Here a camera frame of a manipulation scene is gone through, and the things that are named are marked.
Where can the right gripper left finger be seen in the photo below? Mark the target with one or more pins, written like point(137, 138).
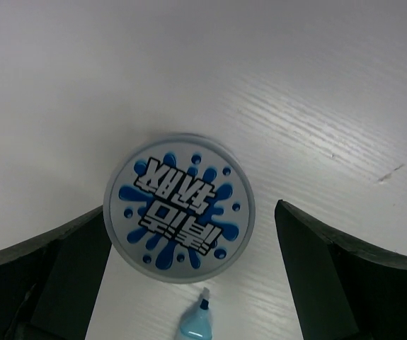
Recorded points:
point(49, 283)

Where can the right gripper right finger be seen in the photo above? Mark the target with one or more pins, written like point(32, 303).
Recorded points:
point(342, 287)

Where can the blue paint jar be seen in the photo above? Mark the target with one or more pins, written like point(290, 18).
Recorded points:
point(179, 209)

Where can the blue highlighter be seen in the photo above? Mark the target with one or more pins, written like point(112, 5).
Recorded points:
point(196, 323)

